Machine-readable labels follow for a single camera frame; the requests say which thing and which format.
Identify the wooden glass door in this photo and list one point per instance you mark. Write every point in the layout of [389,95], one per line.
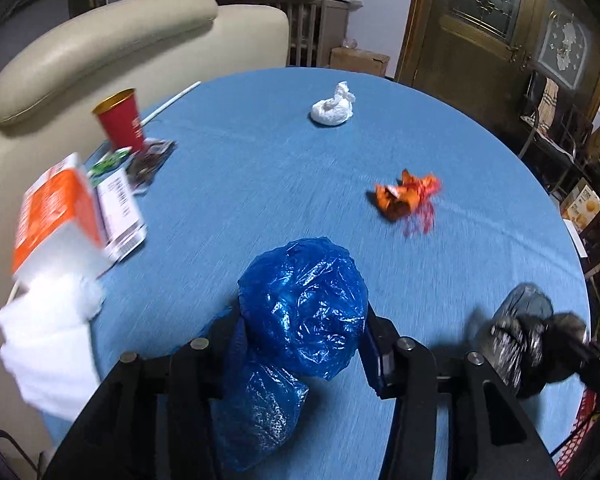
[440,50]

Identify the grey plastic bag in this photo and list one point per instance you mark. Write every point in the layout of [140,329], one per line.
[510,350]

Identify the dark snack packet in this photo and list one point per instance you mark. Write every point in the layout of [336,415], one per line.
[152,162]

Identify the metal chair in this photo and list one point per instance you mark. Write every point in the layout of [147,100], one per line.
[555,130]

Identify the white tissue paper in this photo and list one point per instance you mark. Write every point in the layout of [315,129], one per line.
[50,345]

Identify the blue tablecloth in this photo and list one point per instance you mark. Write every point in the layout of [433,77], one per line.
[260,185]

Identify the yellow carton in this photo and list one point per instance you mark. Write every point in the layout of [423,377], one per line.
[582,207]

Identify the cardboard box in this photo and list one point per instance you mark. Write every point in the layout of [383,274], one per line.
[357,60]

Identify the green wrapper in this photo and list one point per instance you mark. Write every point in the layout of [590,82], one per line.
[110,162]

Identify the orange crumpled wrapper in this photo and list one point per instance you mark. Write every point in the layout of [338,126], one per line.
[402,195]

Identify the blue plastic bag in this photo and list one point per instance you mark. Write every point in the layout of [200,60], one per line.
[305,305]

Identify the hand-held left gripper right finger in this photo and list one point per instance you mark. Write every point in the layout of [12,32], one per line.
[377,360]

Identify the white barcode box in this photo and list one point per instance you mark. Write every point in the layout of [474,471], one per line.
[122,215]

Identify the long white stick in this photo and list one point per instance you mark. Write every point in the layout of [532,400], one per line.
[172,100]

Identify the cream leather sofa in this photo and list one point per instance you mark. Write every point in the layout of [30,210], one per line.
[105,40]

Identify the orange tissue pack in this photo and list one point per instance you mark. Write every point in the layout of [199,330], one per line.
[55,210]

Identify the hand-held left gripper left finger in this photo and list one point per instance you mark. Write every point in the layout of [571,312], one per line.
[215,342]

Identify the wooden slatted cabinet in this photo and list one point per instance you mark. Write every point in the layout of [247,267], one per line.
[310,30]

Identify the red paper cup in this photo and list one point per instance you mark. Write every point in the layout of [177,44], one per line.
[122,122]

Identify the red plastic basket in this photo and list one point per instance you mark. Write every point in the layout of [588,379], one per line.
[582,420]

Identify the white tied plastic bag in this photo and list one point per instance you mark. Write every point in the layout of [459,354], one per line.
[332,110]

